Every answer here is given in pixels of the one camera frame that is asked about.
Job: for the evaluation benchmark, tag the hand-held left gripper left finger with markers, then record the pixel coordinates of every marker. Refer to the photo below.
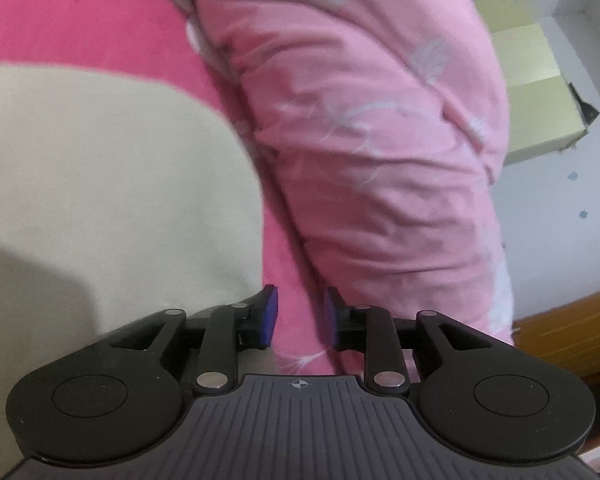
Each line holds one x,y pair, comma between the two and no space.
269,316

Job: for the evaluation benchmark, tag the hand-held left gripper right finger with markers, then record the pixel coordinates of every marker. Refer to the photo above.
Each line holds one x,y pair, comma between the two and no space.
330,319

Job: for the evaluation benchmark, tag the beige jacket with black trim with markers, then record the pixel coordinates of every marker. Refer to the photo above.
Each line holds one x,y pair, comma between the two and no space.
105,185

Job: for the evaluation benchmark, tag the pink grey floral quilt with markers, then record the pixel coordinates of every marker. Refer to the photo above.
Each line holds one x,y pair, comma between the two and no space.
370,135

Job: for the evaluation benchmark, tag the flat cardboard box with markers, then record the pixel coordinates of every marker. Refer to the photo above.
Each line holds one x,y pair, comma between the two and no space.
535,90

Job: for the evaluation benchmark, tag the pink floral bed blanket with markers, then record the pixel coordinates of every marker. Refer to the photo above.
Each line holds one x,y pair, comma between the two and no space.
80,10

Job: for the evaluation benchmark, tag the white furniture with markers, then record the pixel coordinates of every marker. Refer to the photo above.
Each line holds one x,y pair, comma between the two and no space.
595,5

